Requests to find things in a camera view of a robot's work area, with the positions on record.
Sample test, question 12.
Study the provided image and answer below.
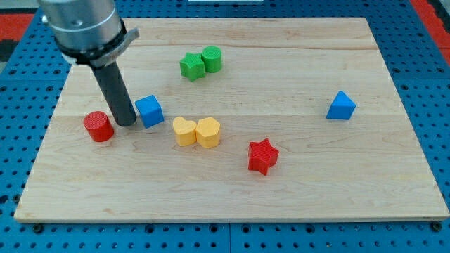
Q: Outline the green cylinder block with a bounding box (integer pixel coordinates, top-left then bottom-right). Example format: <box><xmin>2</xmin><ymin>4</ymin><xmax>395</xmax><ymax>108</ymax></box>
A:
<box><xmin>201</xmin><ymin>46</ymin><xmax>222</xmax><ymax>73</ymax></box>

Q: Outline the light wooden board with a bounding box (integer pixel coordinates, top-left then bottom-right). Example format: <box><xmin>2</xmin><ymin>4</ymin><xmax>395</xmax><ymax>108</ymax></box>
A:
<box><xmin>15</xmin><ymin>18</ymin><xmax>449</xmax><ymax>223</ymax></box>

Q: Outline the blue triangle block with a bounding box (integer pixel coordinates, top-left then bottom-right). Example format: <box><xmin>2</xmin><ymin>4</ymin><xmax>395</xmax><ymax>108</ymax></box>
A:
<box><xmin>326</xmin><ymin>91</ymin><xmax>356</xmax><ymax>120</ymax></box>

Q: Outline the yellow heart block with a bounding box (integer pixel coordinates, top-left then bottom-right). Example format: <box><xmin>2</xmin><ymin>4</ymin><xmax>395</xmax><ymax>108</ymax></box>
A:
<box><xmin>172</xmin><ymin>117</ymin><xmax>197</xmax><ymax>147</ymax></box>

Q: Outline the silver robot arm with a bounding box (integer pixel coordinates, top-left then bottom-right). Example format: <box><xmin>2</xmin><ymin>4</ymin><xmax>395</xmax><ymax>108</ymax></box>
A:
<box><xmin>38</xmin><ymin>0</ymin><xmax>139</xmax><ymax>68</ymax></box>

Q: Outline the blue cube block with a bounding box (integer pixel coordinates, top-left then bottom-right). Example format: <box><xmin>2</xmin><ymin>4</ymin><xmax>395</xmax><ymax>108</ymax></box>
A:
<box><xmin>135</xmin><ymin>95</ymin><xmax>165</xmax><ymax>128</ymax></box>

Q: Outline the yellow hexagon block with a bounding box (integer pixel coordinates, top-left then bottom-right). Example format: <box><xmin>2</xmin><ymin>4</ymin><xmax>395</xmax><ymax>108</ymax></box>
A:
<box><xmin>195</xmin><ymin>117</ymin><xmax>221</xmax><ymax>148</ymax></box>

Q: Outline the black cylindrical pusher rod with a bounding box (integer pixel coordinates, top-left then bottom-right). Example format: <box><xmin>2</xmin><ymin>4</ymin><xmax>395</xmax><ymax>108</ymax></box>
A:
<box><xmin>92</xmin><ymin>62</ymin><xmax>137</xmax><ymax>127</ymax></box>

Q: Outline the red star block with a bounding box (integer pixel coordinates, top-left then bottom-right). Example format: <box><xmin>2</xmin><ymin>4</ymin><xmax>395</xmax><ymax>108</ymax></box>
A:
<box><xmin>247</xmin><ymin>138</ymin><xmax>279</xmax><ymax>176</ymax></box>

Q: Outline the green star block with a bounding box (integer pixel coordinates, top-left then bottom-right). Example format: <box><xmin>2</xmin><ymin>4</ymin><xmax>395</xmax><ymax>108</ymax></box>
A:
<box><xmin>179</xmin><ymin>52</ymin><xmax>205</xmax><ymax>82</ymax></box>

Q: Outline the red cylinder block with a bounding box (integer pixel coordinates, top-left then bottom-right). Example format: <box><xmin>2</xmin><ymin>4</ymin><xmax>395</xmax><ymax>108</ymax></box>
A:
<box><xmin>83</xmin><ymin>111</ymin><xmax>115</xmax><ymax>142</ymax></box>

